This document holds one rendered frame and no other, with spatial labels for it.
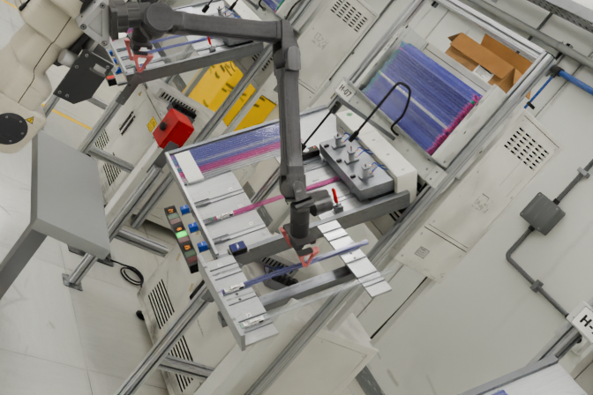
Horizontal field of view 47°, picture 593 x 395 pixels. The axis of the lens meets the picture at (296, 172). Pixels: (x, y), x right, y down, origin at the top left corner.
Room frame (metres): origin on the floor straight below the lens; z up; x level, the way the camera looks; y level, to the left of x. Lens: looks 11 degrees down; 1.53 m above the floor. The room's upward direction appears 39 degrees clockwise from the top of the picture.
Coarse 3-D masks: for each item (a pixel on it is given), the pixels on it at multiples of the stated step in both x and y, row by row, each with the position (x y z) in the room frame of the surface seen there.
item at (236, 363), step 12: (300, 300) 2.00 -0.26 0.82; (288, 312) 1.97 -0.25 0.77; (276, 324) 1.97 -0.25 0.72; (276, 336) 2.00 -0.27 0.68; (252, 348) 1.96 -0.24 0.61; (264, 348) 1.99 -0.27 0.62; (228, 360) 1.99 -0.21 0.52; (240, 360) 1.96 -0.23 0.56; (252, 360) 1.99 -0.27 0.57; (216, 372) 1.99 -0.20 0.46; (228, 372) 1.97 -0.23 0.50; (240, 372) 1.98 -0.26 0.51; (204, 384) 2.00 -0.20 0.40; (216, 384) 1.97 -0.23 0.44; (228, 384) 1.98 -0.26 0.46
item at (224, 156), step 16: (272, 128) 2.77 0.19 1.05; (224, 144) 2.67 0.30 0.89; (240, 144) 2.67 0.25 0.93; (256, 144) 2.67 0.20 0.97; (272, 144) 2.66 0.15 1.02; (176, 160) 2.57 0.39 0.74; (192, 160) 2.57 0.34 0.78; (208, 160) 2.57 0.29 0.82; (224, 160) 2.57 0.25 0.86; (240, 160) 2.57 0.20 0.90; (256, 160) 2.56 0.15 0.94; (192, 176) 2.48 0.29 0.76; (208, 176) 2.48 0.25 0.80
